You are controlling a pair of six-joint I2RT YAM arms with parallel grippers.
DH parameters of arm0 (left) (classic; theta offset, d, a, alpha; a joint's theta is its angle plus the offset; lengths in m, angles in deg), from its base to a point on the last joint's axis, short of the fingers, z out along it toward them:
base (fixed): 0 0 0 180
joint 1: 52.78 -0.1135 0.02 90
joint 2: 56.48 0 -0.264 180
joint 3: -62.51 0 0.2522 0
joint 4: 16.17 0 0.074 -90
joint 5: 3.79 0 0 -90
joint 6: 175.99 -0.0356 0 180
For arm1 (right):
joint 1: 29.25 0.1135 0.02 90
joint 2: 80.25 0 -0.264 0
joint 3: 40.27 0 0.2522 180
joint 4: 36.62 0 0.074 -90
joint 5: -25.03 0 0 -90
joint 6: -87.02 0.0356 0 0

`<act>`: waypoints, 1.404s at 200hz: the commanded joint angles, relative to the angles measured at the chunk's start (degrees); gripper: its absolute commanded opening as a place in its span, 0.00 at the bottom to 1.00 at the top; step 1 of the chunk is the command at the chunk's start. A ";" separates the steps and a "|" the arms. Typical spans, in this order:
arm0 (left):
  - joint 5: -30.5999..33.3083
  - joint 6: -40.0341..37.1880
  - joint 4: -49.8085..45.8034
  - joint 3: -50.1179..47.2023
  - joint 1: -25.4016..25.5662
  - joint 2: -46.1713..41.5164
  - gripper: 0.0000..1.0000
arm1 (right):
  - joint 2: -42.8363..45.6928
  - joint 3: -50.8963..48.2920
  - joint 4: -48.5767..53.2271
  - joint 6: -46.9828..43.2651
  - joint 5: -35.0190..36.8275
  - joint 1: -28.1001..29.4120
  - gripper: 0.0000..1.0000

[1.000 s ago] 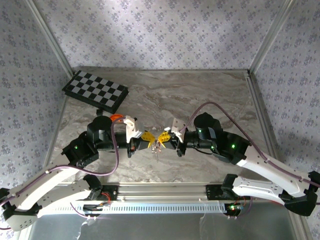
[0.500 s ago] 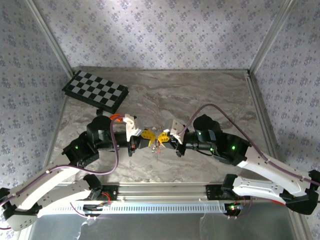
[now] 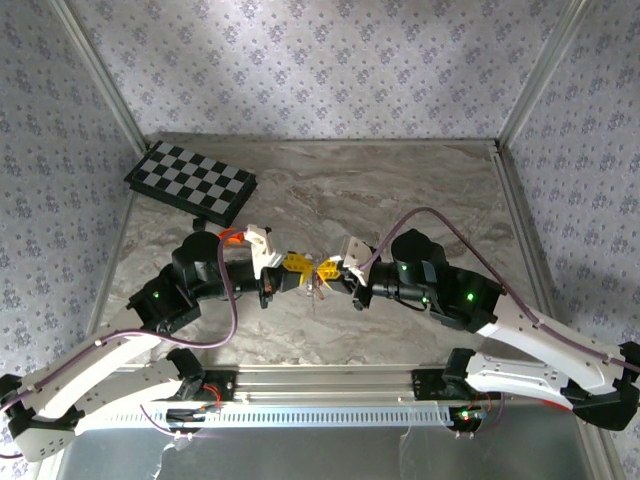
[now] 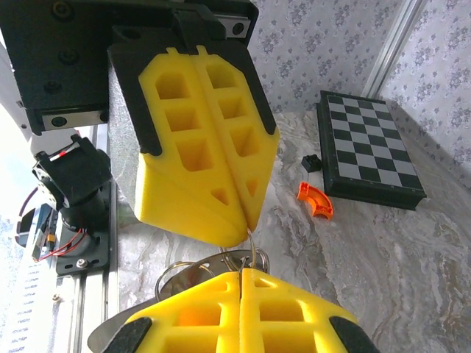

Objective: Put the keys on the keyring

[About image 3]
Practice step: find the clear plastic zip bag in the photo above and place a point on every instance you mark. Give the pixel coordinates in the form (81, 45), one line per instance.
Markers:
(314, 295)

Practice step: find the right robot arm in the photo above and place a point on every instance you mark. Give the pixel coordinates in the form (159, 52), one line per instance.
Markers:
(550, 336)

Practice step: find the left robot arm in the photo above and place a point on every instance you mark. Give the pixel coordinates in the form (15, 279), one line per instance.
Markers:
(90, 365)

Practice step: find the orange key tag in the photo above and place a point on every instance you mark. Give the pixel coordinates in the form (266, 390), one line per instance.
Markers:
(232, 240)

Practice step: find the black and grey chessboard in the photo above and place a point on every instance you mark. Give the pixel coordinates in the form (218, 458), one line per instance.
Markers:
(190, 180)

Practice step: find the black connector board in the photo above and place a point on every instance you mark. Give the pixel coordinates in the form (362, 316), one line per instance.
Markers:
(185, 414)

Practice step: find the circuit board with LEDs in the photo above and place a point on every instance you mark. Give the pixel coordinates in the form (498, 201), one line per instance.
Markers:
(467, 415)

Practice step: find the grey metal sheet panel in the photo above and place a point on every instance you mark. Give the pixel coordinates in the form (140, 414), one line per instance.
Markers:
(320, 455)

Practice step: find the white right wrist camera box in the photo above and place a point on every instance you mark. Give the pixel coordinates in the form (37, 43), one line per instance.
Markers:
(357, 255)

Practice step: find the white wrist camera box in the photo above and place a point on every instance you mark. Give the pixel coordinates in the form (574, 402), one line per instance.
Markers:
(262, 250)
(357, 255)

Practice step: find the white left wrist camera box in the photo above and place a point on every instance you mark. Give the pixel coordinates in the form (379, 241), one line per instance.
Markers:
(262, 250)

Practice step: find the aluminium side rail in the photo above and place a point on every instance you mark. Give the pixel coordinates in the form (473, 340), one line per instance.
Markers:
(122, 225)
(517, 200)

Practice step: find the aluminium base frame rail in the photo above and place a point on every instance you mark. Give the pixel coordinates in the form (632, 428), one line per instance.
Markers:
(320, 385)

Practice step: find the aluminium rear rail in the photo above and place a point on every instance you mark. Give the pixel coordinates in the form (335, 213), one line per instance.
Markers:
(320, 138)

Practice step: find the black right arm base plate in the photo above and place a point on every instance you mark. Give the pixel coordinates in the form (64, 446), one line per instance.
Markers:
(425, 385)

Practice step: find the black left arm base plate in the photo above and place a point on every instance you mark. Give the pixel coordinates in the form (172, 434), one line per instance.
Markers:
(225, 387)

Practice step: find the aluminium corner post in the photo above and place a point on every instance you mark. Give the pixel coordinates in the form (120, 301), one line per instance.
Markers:
(103, 75)
(538, 75)

